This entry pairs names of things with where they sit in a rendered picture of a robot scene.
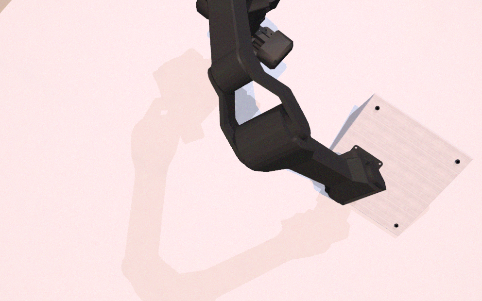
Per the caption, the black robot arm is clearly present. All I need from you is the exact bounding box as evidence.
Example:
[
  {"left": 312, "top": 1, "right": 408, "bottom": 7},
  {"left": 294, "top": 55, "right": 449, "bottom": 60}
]
[{"left": 206, "top": 0, "right": 386, "bottom": 206}]

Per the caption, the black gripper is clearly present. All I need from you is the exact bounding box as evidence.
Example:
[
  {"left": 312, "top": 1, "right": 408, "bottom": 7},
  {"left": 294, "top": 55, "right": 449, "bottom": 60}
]
[{"left": 196, "top": 0, "right": 293, "bottom": 69}]

